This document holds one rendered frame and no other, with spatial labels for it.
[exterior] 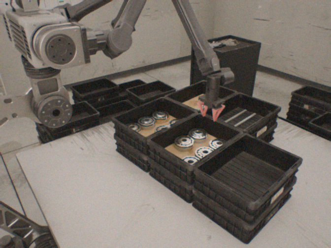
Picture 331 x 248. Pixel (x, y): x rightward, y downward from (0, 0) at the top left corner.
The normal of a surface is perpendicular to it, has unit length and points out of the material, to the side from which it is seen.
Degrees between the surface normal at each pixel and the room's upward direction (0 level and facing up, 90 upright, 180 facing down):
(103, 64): 90
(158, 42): 90
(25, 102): 90
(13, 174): 0
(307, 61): 90
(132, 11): 58
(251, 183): 0
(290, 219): 0
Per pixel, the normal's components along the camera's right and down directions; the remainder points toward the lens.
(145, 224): 0.00, -0.86
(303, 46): -0.80, 0.31
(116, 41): 0.52, -0.07
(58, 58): 0.60, 0.40
